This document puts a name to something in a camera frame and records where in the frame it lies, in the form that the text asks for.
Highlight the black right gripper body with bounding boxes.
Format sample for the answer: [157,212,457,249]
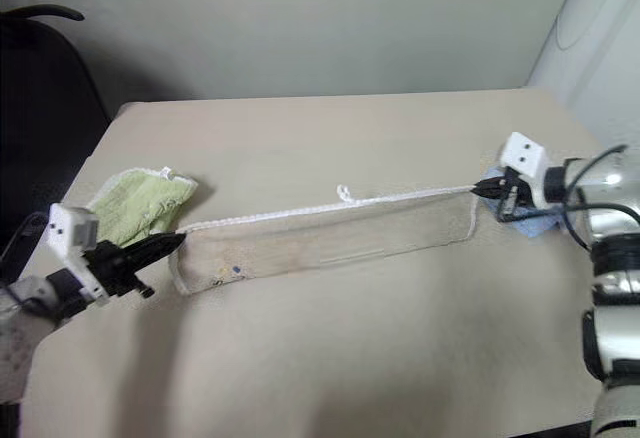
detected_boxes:
[495,167,532,223]

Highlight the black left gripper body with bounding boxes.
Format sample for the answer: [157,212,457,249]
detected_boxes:
[82,240,155,302]

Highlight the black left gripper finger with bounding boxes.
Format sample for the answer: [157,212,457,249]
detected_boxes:
[124,232,187,260]
[134,238,187,276]

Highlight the beige towel with white trim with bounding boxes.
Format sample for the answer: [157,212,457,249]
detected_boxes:
[169,182,484,297]

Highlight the blue towel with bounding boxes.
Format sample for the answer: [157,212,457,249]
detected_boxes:
[480,164,567,240]

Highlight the green towel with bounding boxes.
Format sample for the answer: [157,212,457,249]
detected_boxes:
[88,164,199,250]

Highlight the black office chair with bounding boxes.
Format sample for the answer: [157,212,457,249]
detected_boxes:
[0,4,114,264]

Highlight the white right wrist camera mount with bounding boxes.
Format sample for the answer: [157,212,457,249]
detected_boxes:
[500,131,551,209]

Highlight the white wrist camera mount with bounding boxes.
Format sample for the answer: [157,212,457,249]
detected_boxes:
[500,131,551,209]
[46,202,111,308]

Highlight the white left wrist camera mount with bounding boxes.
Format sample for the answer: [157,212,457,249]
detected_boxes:
[46,202,111,308]

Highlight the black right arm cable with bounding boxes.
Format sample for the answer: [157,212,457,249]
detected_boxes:
[560,143,630,255]

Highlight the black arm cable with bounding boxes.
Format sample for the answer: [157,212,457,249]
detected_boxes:
[0,211,49,284]
[560,143,630,255]

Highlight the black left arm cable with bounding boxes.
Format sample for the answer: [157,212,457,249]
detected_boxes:
[0,211,49,284]

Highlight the thin white wall cable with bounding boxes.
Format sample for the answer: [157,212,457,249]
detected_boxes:
[553,0,604,51]

